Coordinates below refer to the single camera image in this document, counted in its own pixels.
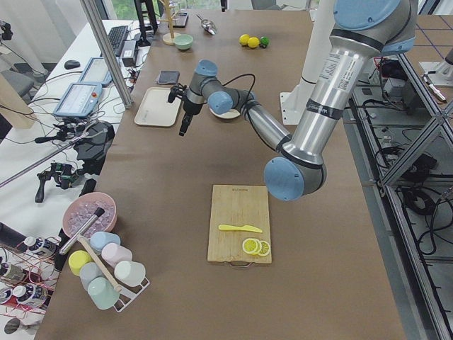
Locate pink bowl with ice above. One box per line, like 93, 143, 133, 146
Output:
62, 192, 117, 238

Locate aluminium frame post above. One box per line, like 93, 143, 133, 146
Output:
80, 0, 132, 109

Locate yellow lemon upper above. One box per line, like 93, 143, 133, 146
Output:
239, 34, 250, 46

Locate yellow plastic knife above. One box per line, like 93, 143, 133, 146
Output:
218, 224, 263, 234

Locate mint green bowl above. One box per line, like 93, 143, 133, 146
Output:
173, 34, 194, 51

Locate metal scoop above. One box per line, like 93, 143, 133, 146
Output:
197, 14, 217, 35

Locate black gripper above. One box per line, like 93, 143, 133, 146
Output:
167, 84, 205, 137

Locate yellow lemon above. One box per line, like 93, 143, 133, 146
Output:
239, 34, 250, 46
246, 37, 260, 49

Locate black keyboard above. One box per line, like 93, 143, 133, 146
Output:
108, 25, 129, 57

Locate folded grey cloth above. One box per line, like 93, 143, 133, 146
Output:
156, 70, 180, 85

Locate blue teach pendant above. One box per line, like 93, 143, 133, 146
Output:
79, 57, 113, 87
53, 82, 103, 118

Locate black computer mouse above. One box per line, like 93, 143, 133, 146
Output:
64, 59, 81, 70

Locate cream round plate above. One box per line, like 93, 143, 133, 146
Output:
210, 108, 241, 120

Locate wooden cutting board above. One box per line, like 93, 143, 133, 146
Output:
207, 184, 273, 266

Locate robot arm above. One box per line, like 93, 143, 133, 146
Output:
168, 1, 418, 201

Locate wooden cup stand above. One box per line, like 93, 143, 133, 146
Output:
159, 0, 180, 45

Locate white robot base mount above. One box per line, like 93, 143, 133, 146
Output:
280, 0, 335, 125

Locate green lime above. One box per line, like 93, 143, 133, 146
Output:
260, 36, 270, 48

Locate yellow lemon lower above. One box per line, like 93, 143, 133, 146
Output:
246, 37, 260, 49

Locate metal tongs handle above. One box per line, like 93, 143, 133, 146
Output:
59, 208, 105, 255

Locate cup rack with cups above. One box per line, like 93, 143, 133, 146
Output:
76, 235, 151, 312

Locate cream rabbit tray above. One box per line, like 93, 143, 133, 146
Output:
134, 87, 181, 128

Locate lemon slices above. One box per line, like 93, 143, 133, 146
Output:
241, 238, 271, 257

